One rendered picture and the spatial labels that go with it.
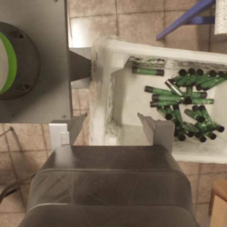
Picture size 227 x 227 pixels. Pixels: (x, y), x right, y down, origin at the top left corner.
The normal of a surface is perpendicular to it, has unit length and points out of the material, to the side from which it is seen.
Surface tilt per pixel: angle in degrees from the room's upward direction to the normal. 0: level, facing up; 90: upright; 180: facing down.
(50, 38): 0
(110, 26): 0
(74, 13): 0
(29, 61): 70
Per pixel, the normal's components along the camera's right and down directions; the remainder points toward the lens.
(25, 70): 0.93, 0.28
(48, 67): 0.00, 0.25
